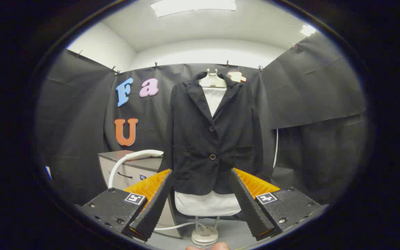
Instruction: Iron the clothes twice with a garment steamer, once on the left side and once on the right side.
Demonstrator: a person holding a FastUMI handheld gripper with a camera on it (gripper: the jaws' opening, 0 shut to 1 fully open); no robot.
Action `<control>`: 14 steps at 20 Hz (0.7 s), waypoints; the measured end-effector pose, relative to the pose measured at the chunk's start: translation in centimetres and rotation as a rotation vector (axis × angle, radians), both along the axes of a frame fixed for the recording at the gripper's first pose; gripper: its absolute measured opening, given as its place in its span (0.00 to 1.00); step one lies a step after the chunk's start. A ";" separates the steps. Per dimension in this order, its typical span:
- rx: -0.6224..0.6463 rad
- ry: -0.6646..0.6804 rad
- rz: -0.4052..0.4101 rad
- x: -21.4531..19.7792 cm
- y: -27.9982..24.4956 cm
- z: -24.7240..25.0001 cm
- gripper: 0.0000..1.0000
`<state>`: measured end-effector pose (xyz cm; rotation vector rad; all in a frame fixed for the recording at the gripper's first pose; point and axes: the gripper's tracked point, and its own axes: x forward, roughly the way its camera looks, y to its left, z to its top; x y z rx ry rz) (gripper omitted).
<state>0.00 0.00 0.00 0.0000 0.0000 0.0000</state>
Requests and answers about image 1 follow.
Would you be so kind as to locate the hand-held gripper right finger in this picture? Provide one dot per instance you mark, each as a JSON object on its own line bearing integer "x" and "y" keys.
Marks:
{"x": 248, "y": 208}

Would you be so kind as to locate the long ceiling light panel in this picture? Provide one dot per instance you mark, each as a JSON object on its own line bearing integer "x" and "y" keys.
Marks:
{"x": 193, "y": 6}

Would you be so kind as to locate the black blazer jacket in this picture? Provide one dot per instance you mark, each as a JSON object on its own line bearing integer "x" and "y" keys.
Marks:
{"x": 193, "y": 139}

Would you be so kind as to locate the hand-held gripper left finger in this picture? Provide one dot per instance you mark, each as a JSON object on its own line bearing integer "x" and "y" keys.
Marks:
{"x": 155, "y": 208}

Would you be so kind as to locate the white steamer stand base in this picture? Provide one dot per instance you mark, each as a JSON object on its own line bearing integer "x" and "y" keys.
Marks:
{"x": 204, "y": 239}

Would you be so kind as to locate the row of small backdrop clips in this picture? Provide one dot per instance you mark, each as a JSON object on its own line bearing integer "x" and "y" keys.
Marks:
{"x": 156, "y": 64}

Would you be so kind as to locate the small ceiling light panel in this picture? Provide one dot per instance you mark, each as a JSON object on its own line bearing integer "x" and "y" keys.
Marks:
{"x": 307, "y": 30}

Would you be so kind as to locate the grey drawer cabinet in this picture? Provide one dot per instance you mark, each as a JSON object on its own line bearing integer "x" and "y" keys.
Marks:
{"x": 141, "y": 164}

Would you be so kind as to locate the white plastic garment hanger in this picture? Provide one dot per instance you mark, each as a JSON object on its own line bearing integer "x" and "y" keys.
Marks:
{"x": 213, "y": 81}

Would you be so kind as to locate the black backdrop cloth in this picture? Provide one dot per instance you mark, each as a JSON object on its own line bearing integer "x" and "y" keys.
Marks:
{"x": 307, "y": 86}

